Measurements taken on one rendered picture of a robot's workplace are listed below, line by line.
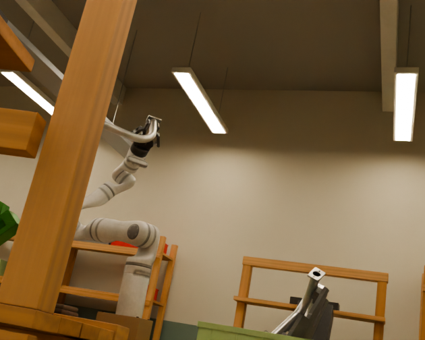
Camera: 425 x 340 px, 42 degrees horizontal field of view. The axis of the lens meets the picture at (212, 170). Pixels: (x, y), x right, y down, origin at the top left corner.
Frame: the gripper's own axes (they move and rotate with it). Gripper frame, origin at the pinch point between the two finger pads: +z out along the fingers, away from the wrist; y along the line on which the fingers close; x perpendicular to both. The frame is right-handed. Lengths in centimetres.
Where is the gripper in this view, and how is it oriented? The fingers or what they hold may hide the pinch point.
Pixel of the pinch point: (152, 126)
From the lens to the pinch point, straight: 220.9
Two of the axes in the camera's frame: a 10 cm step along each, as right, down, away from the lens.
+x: 0.6, 6.8, -7.3
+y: 8.8, 3.1, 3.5
